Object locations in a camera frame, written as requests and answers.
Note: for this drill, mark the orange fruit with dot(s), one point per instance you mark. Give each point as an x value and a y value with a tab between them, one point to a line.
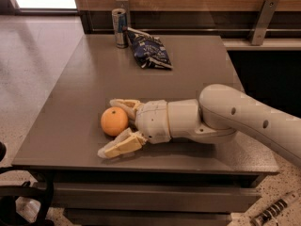
114	120

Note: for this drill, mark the black chair frame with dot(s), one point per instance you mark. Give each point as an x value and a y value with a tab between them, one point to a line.
8	206

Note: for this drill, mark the striped tool on floor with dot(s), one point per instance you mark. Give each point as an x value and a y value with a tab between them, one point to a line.
275	209

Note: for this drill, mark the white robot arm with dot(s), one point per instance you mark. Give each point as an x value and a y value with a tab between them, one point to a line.
215	117

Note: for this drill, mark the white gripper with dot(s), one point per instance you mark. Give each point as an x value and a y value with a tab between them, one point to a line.
152	121

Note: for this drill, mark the grey metal bracket left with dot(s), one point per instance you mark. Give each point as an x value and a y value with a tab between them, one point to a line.
125	4

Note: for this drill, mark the blue chip bag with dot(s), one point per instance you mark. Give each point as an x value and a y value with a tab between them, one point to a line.
149	52

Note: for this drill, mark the grey metal bracket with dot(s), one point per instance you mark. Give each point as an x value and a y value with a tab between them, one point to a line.
125	4
264	18

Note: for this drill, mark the grey table drawer unit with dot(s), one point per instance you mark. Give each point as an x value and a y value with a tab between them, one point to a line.
127	198

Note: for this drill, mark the grey metal bracket right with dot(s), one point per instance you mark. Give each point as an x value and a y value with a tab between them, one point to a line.
264	18

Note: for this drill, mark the silver blue energy drink can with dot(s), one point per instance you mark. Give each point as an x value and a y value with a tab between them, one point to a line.
120	24

